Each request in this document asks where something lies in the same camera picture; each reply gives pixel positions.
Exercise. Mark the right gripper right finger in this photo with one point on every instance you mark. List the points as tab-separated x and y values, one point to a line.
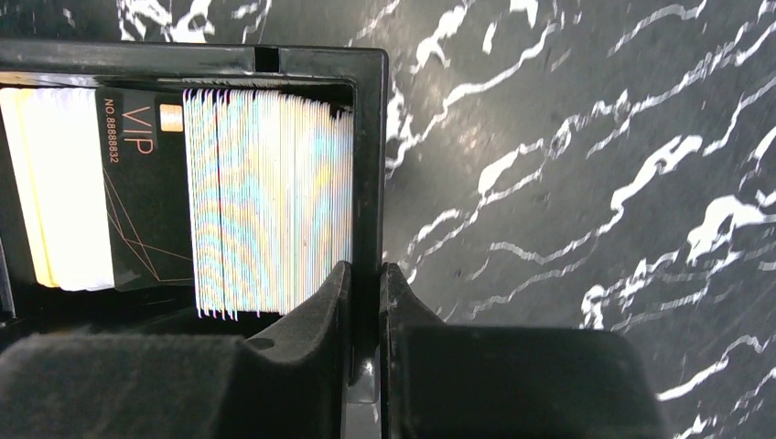
447	381

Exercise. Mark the yellow card stack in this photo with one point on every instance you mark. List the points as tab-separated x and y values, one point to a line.
55	147

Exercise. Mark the black VIP card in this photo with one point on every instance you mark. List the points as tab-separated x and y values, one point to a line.
146	188

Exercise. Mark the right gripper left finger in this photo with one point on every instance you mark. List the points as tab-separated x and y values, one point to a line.
288	381

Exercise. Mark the white card stack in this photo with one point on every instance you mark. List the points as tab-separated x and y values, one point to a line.
270	197

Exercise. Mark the black card tray box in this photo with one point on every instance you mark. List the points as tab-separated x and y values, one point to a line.
346	78

